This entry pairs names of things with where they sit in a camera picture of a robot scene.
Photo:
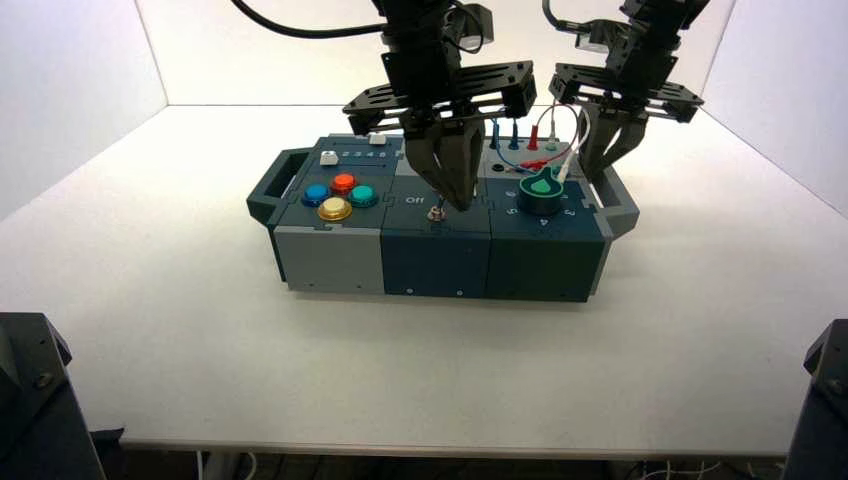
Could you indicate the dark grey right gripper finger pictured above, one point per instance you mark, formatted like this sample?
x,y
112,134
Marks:
x,y
596,139
629,136

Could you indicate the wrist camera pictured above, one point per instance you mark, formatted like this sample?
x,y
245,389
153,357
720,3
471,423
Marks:
x,y
476,28
593,38

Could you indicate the metal toggle switch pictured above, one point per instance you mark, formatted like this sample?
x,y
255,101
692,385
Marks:
x,y
435,214

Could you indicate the dark right arm base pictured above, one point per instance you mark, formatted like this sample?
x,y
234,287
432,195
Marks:
x,y
825,411

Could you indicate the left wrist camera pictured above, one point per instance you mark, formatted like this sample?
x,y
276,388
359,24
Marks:
x,y
476,28

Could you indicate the green round push button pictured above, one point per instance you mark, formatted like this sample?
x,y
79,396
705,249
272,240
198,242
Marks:
x,y
362,195

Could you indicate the dark left arm base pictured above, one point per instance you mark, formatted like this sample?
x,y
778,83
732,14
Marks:
x,y
40,411

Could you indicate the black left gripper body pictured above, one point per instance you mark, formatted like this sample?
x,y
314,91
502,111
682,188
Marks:
x,y
424,83

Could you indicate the yellow round push button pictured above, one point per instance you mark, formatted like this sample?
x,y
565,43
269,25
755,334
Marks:
x,y
334,209

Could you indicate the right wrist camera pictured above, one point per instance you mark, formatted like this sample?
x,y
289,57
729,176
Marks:
x,y
593,38

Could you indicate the teal and grey control box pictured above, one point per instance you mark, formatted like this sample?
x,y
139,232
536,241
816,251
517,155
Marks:
x,y
434,262

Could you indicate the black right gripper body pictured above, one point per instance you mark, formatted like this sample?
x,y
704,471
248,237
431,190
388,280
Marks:
x,y
639,79

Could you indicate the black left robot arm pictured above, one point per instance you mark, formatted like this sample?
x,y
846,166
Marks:
x,y
417,26

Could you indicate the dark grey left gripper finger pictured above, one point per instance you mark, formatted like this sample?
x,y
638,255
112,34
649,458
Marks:
x,y
427,159
469,159

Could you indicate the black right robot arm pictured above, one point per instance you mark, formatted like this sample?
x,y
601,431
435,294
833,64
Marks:
x,y
662,16

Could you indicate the orange round push button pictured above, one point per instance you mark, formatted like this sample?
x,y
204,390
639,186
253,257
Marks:
x,y
343,183

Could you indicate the white slider cap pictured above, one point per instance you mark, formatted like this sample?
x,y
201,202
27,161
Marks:
x,y
328,158
378,139

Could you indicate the blue round push button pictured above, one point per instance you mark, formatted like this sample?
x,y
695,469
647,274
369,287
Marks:
x,y
315,194

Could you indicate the green rotary knob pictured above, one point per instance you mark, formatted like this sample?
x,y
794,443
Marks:
x,y
541,196

